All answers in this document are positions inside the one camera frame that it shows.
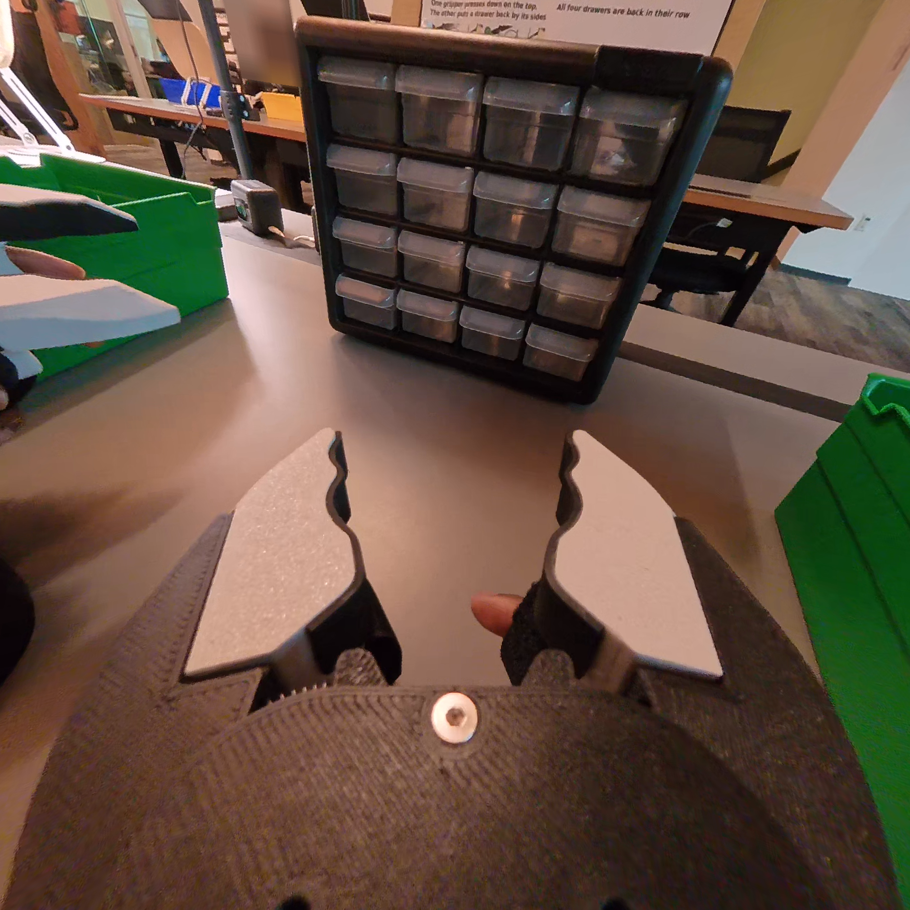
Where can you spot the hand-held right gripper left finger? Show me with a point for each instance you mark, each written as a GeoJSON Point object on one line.
{"type": "Point", "coordinates": [284, 569]}

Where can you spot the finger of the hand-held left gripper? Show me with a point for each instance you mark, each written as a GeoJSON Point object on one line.
{"type": "Point", "coordinates": [78, 313]}
{"type": "Point", "coordinates": [42, 206]}

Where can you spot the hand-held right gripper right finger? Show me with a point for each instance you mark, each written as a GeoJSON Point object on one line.
{"type": "Point", "coordinates": [625, 569]}

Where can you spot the green plastic bin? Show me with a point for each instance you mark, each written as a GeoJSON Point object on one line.
{"type": "Point", "coordinates": [178, 234]}
{"type": "Point", "coordinates": [853, 569]}

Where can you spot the black drawer cabinet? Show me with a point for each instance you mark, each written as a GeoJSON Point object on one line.
{"type": "Point", "coordinates": [682, 249]}

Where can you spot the rows of clear cabinet drawers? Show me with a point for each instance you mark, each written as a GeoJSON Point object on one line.
{"type": "Point", "coordinates": [437, 110]}

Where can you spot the person's left hand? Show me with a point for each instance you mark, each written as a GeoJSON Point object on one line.
{"type": "Point", "coordinates": [42, 264]}

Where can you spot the person's right hand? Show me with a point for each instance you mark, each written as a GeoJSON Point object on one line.
{"type": "Point", "coordinates": [494, 611]}

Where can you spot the blue storage bin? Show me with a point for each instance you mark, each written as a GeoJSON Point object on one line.
{"type": "Point", "coordinates": [174, 91]}

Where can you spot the wooden desk with black legs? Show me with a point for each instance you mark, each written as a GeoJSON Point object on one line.
{"type": "Point", "coordinates": [213, 121]}
{"type": "Point", "coordinates": [782, 202]}

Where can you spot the grey battery box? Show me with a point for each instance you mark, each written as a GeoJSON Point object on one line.
{"type": "Point", "coordinates": [256, 206]}

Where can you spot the metal light stand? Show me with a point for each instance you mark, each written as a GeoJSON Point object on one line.
{"type": "Point", "coordinates": [227, 92]}

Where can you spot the yellow storage bin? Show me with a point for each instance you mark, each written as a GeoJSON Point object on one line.
{"type": "Point", "coordinates": [281, 108]}

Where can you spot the grey flat panel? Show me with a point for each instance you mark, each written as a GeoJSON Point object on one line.
{"type": "Point", "coordinates": [263, 35]}

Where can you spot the black office chair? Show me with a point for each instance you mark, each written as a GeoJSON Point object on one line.
{"type": "Point", "coordinates": [753, 135]}

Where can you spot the white instruction poster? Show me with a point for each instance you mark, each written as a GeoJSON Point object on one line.
{"type": "Point", "coordinates": [640, 28]}

